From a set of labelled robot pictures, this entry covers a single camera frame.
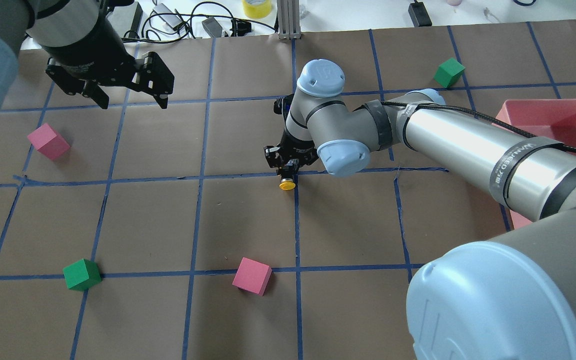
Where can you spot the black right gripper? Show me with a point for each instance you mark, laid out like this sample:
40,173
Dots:
295,145

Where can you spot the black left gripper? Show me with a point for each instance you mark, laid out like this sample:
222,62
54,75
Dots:
89,51

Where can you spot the yellow push button switch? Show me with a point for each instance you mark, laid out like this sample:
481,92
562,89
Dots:
286,183

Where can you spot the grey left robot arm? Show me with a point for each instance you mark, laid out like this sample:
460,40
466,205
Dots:
50,23

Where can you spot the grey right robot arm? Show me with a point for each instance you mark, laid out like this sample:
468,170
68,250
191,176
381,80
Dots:
512,297

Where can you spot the pink foam cube near left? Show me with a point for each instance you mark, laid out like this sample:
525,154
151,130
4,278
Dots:
47,141

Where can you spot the pink foam cube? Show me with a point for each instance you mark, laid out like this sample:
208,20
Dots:
252,276
47,141

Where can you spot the yellow tape roll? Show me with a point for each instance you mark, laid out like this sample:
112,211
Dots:
256,9

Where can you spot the green foam cube far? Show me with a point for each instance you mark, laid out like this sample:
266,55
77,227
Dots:
448,72

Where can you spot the green foam cube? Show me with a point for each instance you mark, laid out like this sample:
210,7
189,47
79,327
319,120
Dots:
448,72
81,275

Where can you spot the black power adapter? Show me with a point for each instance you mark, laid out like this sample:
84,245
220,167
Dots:
419,14

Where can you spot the pink plastic bin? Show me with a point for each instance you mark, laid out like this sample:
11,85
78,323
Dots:
553,120

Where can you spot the aluminium profile post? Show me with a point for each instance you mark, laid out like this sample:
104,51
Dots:
288,17

